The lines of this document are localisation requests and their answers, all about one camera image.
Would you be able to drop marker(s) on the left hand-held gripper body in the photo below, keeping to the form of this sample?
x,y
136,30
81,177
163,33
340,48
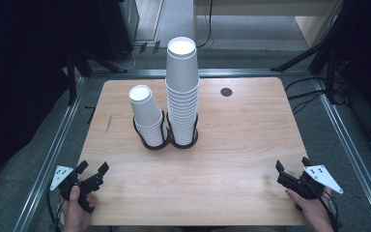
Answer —
x,y
62,175

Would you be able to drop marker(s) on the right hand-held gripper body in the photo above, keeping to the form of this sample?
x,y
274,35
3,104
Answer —
x,y
322,175

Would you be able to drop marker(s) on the tall stack of paper cups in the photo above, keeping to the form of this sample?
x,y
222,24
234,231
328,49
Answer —
x,y
183,122

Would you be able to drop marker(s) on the person's right hand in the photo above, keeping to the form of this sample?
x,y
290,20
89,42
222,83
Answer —
x,y
315,212

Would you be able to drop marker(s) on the person's left hand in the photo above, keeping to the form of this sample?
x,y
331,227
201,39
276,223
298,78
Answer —
x,y
75,216

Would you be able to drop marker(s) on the short stack of paper cups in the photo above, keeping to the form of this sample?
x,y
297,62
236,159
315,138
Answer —
x,y
145,109

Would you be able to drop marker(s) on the black metal stand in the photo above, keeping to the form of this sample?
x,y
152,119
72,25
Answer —
x,y
72,77

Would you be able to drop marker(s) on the black round table grommet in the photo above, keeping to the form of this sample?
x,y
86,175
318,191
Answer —
x,y
226,92

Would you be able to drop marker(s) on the dark curtain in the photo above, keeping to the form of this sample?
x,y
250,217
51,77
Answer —
x,y
19,80

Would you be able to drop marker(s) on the black tripod stand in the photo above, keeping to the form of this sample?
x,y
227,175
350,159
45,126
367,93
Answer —
x,y
322,45

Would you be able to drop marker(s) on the light wooden furniture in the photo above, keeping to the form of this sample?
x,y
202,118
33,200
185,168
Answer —
x,y
309,29

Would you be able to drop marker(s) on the black cabinet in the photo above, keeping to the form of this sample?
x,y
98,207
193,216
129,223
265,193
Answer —
x,y
116,25

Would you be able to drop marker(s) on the metal floor rail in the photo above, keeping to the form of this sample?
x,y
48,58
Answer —
x,y
351,151
238,72
50,161

